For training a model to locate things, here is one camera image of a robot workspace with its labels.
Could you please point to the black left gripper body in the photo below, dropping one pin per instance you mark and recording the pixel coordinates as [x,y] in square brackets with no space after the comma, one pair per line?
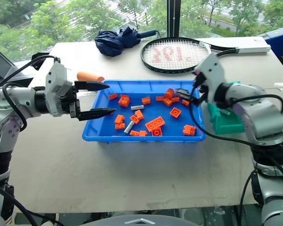
[68,99]

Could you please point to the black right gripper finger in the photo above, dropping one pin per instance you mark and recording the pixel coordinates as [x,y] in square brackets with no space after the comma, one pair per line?
[182,91]
[189,98]

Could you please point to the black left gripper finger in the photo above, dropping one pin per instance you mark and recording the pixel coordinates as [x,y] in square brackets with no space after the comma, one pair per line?
[92,85]
[94,113]

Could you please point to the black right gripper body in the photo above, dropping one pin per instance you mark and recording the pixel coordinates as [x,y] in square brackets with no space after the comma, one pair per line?
[201,90]

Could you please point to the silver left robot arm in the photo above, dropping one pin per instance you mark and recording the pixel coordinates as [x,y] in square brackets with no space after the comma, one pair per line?
[4,122]

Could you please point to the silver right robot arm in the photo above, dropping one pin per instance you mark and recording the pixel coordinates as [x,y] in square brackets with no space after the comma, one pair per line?
[261,122]

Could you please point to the green plastic bin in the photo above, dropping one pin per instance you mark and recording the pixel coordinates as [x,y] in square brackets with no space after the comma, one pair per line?
[226,124]

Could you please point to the blue plastic bin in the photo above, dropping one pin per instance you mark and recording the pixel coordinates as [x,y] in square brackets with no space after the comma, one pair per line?
[143,110]

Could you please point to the small orange toy brick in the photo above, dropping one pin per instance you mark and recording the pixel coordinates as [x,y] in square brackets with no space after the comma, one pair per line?
[167,102]
[146,100]
[119,126]
[139,114]
[134,119]
[185,102]
[119,119]
[143,133]

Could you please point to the orange cylinder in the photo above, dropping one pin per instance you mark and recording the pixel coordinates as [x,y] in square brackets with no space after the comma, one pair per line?
[88,76]

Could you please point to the small flat orange brick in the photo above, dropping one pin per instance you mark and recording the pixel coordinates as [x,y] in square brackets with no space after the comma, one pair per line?
[175,99]
[113,96]
[159,98]
[134,133]

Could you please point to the orange round toy piece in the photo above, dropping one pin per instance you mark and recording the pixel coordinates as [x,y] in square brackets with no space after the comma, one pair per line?
[169,93]

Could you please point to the black white tennis racket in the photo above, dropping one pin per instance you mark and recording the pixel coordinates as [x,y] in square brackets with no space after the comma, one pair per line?
[169,55]

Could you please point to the long orange toy brick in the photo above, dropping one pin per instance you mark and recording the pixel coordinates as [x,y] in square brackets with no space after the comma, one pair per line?
[155,123]

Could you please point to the navy folded umbrella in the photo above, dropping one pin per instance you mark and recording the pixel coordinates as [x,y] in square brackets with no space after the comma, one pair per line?
[115,42]

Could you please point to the dark screen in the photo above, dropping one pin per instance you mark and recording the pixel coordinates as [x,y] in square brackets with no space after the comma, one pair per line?
[0,66]

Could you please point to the blue box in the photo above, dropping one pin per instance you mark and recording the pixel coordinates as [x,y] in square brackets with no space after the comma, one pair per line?
[281,49]

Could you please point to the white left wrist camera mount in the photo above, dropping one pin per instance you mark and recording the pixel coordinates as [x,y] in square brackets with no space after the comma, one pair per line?
[57,84]

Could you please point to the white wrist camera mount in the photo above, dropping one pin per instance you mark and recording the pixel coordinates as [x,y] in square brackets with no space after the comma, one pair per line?
[57,84]
[213,70]

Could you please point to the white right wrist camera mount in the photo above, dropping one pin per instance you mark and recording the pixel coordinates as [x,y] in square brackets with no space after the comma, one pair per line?
[213,70]

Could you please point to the black window frame post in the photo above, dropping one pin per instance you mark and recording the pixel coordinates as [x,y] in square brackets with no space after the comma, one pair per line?
[173,18]

